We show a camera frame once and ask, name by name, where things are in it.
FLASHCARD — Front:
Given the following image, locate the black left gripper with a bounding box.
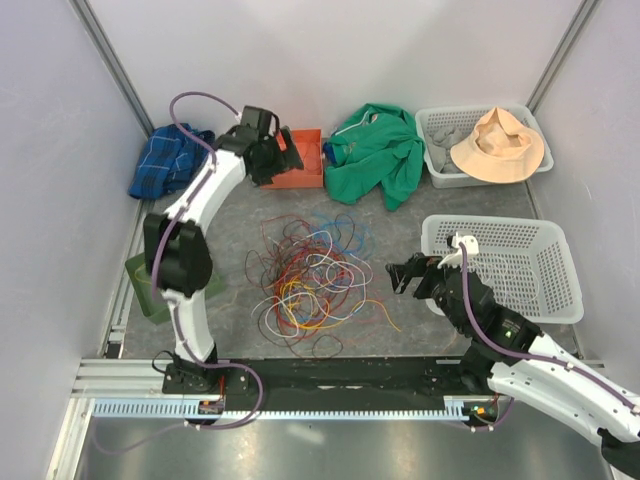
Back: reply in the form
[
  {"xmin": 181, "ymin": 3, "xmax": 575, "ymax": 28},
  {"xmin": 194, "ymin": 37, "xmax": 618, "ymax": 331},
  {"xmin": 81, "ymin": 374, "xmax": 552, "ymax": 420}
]
[{"xmin": 251, "ymin": 128, "xmax": 305, "ymax": 189}]

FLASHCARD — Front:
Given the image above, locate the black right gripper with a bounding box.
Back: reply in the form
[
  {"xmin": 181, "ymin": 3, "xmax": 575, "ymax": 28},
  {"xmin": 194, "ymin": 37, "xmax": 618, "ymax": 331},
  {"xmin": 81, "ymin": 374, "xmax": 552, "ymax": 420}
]
[{"xmin": 384, "ymin": 251, "xmax": 469, "ymax": 334}]

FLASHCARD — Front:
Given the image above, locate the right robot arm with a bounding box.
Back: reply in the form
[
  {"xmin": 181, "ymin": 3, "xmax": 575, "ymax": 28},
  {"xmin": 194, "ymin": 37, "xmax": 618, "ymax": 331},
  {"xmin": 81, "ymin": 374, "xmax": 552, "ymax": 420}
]
[{"xmin": 385, "ymin": 253, "xmax": 639, "ymax": 478}]

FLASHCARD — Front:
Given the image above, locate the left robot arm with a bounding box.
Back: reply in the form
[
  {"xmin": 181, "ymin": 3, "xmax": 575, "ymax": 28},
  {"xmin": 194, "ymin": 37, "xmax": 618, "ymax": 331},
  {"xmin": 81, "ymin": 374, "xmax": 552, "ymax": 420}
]
[{"xmin": 143, "ymin": 106, "xmax": 303, "ymax": 395}]

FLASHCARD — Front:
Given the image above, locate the orange plastic tray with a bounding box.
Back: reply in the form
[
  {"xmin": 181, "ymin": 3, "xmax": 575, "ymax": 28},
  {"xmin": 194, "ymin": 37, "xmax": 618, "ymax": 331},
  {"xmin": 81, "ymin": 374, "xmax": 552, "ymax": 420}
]
[{"xmin": 263, "ymin": 129, "xmax": 324, "ymax": 190}]

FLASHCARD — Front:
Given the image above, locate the blue plaid cloth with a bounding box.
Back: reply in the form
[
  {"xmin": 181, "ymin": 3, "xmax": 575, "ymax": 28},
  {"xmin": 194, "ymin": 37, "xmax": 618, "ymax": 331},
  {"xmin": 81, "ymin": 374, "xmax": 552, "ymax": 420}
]
[{"xmin": 128, "ymin": 124, "xmax": 208, "ymax": 200}]

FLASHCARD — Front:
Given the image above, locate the large white perforated basket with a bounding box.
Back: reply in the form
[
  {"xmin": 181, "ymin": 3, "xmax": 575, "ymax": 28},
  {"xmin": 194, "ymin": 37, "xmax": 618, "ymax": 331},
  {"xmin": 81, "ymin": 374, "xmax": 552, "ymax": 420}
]
[{"xmin": 421, "ymin": 214, "xmax": 584, "ymax": 325}]

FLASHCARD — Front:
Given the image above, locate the green jacket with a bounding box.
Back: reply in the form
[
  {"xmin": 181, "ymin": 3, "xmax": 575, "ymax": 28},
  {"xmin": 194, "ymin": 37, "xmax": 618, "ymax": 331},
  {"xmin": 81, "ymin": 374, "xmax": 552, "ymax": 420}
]
[{"xmin": 323, "ymin": 103, "xmax": 426, "ymax": 211}]

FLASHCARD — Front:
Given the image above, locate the grey cloth in basket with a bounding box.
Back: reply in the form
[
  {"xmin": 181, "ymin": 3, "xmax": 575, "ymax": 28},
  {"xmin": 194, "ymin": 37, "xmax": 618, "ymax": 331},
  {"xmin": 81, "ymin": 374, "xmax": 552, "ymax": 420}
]
[{"xmin": 425, "ymin": 125, "xmax": 464, "ymax": 174}]

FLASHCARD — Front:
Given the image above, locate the small white perforated basket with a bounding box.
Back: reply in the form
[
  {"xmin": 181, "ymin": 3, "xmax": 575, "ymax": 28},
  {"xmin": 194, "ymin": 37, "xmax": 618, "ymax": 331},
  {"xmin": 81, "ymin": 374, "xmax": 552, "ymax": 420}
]
[{"xmin": 415, "ymin": 105, "xmax": 553, "ymax": 189}]

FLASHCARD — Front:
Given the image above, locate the beige bucket hat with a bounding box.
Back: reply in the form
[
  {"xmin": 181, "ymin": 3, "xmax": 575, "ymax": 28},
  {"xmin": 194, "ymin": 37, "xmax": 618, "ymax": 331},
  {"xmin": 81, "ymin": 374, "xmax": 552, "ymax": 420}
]
[{"xmin": 450, "ymin": 107, "xmax": 545, "ymax": 184}]

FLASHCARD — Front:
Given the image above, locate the green plastic tray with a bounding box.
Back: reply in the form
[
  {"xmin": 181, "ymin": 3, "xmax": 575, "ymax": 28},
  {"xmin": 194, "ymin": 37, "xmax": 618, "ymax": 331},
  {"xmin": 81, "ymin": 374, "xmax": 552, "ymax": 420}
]
[{"xmin": 125, "ymin": 253, "xmax": 226, "ymax": 325}]

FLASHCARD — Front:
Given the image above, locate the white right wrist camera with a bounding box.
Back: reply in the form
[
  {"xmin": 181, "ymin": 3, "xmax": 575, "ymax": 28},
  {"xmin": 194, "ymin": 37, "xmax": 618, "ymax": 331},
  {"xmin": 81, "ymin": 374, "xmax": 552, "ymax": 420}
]
[{"xmin": 437, "ymin": 232, "xmax": 480, "ymax": 269}]

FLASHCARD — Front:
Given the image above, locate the white wire in basket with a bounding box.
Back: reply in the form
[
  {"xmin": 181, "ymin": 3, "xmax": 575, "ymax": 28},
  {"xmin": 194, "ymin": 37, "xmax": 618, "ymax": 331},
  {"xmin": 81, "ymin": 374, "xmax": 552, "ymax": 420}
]
[{"xmin": 474, "ymin": 259, "xmax": 544, "ymax": 304}]

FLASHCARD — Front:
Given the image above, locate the tangled coloured wire pile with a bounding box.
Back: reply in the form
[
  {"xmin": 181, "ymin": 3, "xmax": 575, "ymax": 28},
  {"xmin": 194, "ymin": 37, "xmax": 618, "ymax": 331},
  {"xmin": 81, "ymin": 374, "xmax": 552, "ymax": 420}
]
[{"xmin": 243, "ymin": 212, "xmax": 404, "ymax": 357}]

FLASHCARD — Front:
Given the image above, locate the light blue cable duct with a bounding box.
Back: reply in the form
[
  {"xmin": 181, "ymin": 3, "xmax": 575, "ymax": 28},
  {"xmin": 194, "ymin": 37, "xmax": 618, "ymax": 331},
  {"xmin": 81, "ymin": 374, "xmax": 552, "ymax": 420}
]
[{"xmin": 93, "ymin": 397, "xmax": 514, "ymax": 423}]

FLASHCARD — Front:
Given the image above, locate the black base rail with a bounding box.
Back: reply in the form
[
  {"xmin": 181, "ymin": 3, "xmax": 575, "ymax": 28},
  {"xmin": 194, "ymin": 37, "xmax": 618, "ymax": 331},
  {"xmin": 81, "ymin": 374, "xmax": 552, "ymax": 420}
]
[{"xmin": 162, "ymin": 356, "xmax": 494, "ymax": 409}]

